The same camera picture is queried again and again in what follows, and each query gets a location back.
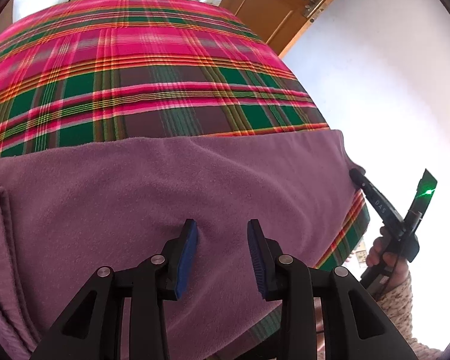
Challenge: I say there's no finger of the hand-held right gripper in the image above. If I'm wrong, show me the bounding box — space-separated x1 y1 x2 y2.
349 168 380 202

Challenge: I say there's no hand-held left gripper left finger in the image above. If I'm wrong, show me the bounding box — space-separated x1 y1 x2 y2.
30 218 199 360

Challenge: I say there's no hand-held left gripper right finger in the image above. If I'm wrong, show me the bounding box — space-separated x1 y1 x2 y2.
247 218 419 360

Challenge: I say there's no purple fleece garment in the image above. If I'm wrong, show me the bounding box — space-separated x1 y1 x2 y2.
0 129 361 360

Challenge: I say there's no person's right forearm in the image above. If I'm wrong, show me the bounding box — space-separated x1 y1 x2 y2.
375 270 415 346

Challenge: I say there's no person's right hand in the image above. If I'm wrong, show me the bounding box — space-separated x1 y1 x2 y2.
365 227 410 284

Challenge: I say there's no metal door lock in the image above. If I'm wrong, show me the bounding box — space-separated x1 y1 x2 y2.
298 0 327 23

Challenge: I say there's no pink green plaid blanket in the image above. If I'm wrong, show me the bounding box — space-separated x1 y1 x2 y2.
0 0 371 346

